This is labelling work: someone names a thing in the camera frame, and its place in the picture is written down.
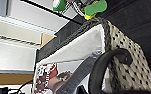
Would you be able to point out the black wrapped item white label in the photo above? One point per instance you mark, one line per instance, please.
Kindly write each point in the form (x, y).
(71, 83)

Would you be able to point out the red white printed packet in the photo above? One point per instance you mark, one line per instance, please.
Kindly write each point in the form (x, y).
(44, 78)

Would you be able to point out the yellow green toy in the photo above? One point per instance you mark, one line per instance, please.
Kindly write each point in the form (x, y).
(95, 8)

